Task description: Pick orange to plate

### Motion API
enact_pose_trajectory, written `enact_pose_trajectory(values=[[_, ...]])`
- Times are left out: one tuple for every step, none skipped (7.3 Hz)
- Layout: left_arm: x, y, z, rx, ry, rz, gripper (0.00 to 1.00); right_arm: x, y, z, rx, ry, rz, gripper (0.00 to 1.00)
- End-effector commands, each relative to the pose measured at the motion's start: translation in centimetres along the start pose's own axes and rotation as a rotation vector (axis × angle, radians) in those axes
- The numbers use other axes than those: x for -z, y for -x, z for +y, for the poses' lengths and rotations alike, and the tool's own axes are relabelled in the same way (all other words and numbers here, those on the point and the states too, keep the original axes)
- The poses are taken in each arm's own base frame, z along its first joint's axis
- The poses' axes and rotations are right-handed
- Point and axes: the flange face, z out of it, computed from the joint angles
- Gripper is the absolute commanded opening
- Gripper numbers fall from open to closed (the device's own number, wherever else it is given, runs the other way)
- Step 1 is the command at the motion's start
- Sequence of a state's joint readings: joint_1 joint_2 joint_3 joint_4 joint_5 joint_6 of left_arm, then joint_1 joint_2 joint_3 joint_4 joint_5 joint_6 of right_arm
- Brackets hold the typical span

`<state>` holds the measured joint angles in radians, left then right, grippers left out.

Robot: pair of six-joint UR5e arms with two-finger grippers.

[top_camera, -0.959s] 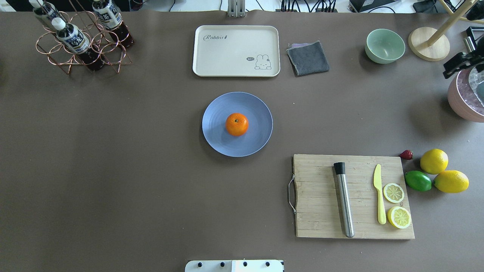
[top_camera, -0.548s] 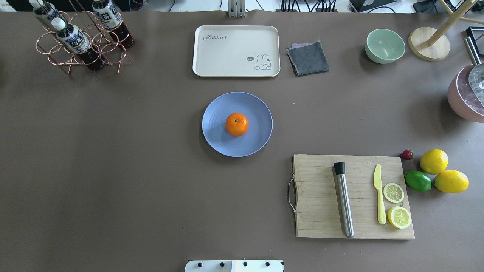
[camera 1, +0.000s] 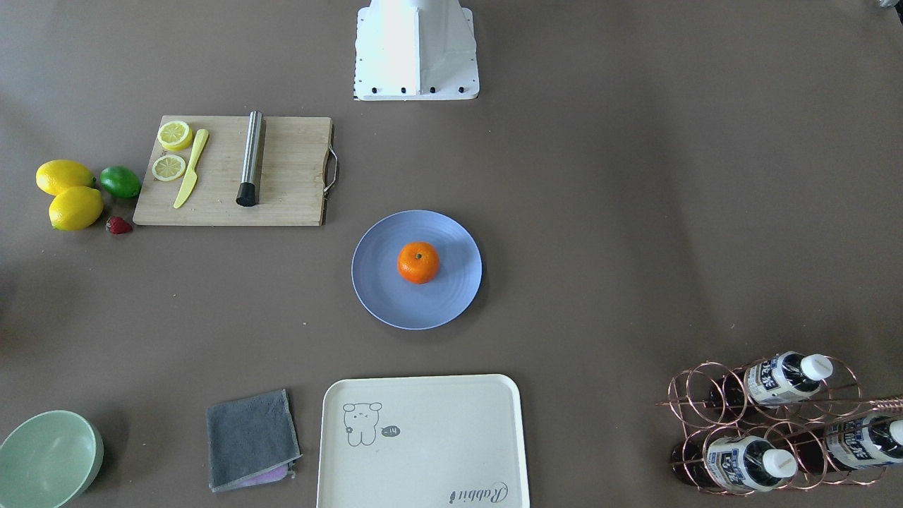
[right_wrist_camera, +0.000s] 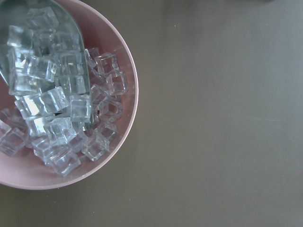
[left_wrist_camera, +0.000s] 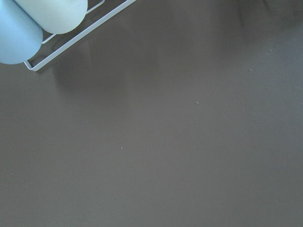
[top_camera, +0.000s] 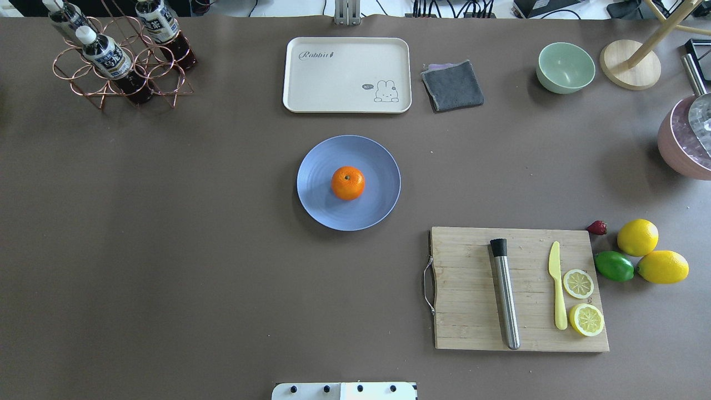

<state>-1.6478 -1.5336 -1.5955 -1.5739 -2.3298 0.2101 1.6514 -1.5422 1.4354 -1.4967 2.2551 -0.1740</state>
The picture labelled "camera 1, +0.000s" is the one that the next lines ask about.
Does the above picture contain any orange fruit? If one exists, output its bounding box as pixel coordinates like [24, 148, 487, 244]
[396, 241, 441, 285]

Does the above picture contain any blue plate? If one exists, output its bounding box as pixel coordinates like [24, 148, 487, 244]
[351, 210, 483, 330]

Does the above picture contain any wooden cutting board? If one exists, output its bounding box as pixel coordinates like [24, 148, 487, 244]
[133, 115, 336, 227]

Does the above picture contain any cream rectangular tray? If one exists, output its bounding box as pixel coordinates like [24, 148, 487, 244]
[316, 374, 531, 507]

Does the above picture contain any metal cylinder black tip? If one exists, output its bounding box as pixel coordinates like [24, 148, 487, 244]
[236, 110, 267, 207]

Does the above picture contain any yellow plastic knife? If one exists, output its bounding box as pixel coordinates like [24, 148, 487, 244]
[172, 128, 210, 209]

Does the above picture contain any grey folded cloth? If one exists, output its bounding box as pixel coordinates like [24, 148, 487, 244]
[205, 389, 303, 494]

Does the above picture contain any lemon slice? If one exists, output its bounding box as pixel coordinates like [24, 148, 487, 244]
[156, 120, 194, 152]
[151, 154, 187, 182]

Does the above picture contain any red strawberry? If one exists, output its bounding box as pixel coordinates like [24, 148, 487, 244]
[104, 216, 133, 235]

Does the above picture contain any green lime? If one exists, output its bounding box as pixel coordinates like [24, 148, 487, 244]
[99, 165, 142, 199]

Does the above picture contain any dark drink bottle front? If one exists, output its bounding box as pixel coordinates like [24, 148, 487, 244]
[670, 436, 799, 495]

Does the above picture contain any dark drink bottle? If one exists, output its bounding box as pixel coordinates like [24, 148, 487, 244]
[706, 351, 833, 413]
[670, 436, 799, 495]
[789, 413, 902, 473]

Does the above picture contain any dark drink bottle back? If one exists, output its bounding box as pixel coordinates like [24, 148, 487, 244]
[706, 351, 833, 413]

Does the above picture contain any yellow lemon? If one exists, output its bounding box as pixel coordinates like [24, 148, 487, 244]
[35, 159, 96, 196]
[49, 186, 104, 231]

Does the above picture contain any dark drink bottle middle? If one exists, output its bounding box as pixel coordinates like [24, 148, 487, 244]
[789, 413, 902, 473]

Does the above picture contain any green bowl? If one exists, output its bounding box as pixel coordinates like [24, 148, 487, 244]
[1, 411, 104, 507]

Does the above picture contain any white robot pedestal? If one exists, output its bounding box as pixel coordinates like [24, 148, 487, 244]
[353, 1, 480, 101]

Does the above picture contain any copper wire bottle rack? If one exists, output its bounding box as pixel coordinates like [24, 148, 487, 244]
[664, 354, 901, 492]

